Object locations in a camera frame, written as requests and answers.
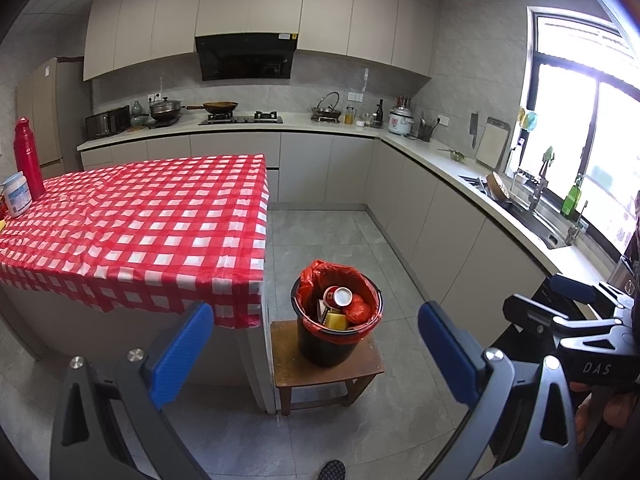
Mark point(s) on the red plastic bag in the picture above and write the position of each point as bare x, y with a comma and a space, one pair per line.
357, 310

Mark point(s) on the person's right hand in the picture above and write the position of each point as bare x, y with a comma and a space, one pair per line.
617, 407

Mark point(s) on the white rice cooker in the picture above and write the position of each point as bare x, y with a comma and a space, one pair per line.
401, 122

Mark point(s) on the grey pot with lid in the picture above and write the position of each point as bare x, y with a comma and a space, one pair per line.
165, 109

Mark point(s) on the chopstick holder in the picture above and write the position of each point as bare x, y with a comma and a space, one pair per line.
403, 102

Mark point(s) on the yellow oil bottle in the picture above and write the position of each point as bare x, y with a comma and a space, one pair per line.
349, 117

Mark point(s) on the pan with glass lid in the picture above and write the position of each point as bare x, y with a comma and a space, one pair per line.
326, 111

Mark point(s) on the red thermos bottle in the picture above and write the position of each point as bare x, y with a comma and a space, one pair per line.
27, 160

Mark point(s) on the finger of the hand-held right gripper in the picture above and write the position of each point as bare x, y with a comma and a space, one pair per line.
530, 310
570, 287

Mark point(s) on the red plastic bin liner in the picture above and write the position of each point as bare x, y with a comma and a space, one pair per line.
312, 280

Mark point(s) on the red checkered tablecloth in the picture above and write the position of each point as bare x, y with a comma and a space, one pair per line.
140, 230

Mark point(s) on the hanging teal sponge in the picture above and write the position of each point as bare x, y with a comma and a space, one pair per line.
528, 119

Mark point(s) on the clear wall hook strip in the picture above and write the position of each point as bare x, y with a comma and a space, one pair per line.
366, 80

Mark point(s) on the kitchen window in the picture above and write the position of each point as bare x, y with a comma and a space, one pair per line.
565, 110

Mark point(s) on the chrome kitchen faucet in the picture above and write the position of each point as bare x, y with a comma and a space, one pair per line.
535, 195

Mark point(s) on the dark utensil holder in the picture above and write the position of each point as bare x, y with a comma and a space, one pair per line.
425, 132

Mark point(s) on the brown wooden bowl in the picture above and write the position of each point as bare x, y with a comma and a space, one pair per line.
498, 187

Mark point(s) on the yellow sponge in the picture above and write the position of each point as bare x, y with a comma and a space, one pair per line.
336, 321

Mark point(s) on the white tub blue label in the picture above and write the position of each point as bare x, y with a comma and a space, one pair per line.
17, 197

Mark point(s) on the black wok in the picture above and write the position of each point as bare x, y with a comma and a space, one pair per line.
220, 107

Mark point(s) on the black gas stove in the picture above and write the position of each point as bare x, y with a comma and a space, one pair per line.
240, 120

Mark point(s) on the beige cutting board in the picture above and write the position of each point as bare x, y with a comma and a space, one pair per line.
491, 145

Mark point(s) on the small seasoning jar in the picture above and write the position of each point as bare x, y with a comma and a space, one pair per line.
361, 121

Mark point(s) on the green vegetable sprig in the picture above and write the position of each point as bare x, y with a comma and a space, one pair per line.
456, 155

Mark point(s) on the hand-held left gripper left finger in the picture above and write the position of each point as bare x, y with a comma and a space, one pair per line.
182, 355

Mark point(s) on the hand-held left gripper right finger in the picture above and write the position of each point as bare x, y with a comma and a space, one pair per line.
447, 355

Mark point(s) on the dark glass bottle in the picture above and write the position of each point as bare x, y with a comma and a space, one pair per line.
379, 115

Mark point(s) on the grey counter base cabinets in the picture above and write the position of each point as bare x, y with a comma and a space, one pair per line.
320, 165

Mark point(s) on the black plastic bucket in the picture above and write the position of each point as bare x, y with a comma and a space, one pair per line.
325, 350

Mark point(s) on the black range hood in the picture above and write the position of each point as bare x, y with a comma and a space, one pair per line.
245, 57

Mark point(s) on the green ceramic jar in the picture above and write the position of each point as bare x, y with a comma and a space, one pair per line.
138, 110

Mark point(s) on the steel kitchen sink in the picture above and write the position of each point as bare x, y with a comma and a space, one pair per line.
542, 227

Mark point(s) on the red white paper cup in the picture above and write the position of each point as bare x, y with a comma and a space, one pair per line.
332, 296

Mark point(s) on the brown cardboard under bin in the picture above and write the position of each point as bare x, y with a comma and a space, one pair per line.
370, 360

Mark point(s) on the beige upper cabinets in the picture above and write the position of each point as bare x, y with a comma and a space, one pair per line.
325, 15

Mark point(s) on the beige refrigerator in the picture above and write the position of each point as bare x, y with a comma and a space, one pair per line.
50, 110

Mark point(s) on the black cleaver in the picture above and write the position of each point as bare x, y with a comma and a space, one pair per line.
474, 122

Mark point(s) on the red checkered tablecloth table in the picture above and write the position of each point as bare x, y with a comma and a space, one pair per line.
75, 330

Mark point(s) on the small chrome tap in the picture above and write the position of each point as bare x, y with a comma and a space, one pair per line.
575, 227

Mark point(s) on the green dish soap bottle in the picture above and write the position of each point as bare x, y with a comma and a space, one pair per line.
570, 202

